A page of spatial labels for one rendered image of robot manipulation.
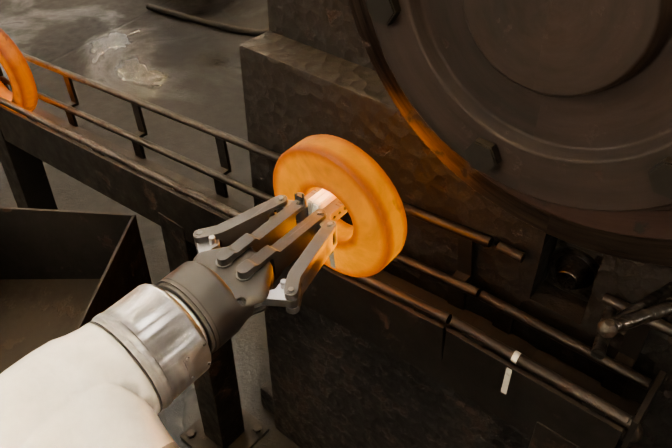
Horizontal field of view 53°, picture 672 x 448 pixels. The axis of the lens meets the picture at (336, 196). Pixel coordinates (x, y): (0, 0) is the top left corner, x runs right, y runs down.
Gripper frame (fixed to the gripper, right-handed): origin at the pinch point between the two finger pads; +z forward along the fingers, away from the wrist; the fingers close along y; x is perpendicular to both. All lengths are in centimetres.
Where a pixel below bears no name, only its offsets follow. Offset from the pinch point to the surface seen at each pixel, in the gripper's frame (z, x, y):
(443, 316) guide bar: 3.3, -13.2, 11.6
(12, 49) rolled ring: 8, -13, -82
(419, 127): 4.1, 8.8, 6.8
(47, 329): -21.5, -23.1, -30.4
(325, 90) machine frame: 13.6, 1.0, -12.7
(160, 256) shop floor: 28, -85, -88
